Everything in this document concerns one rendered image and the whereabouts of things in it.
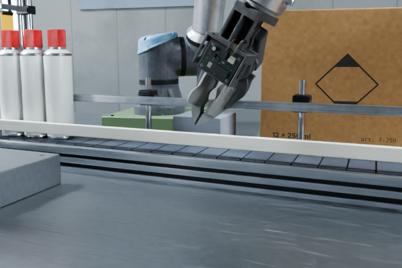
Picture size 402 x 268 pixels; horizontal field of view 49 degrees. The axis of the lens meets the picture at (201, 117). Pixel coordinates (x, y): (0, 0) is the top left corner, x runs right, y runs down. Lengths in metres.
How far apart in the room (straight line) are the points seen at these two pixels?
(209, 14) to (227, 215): 0.72
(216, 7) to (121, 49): 2.36
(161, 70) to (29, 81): 0.46
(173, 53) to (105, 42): 2.35
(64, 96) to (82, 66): 2.82
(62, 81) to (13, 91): 0.11
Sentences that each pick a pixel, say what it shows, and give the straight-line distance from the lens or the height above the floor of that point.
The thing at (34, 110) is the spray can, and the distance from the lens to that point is 0.88.
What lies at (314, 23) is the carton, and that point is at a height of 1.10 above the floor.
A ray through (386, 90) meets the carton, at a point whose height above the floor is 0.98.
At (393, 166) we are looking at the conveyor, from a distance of 0.69.
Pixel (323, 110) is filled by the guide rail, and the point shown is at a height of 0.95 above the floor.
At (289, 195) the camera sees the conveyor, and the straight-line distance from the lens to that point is 0.65.
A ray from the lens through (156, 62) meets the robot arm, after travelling 1.24.
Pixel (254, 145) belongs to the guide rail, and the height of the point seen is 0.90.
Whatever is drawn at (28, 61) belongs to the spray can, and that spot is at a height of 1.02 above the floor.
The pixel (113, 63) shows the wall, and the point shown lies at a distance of 3.54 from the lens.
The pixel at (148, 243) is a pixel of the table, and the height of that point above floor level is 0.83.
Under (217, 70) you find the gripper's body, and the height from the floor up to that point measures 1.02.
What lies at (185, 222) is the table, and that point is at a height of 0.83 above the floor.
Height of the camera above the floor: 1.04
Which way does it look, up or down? 8 degrees down
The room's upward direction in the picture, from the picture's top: straight up
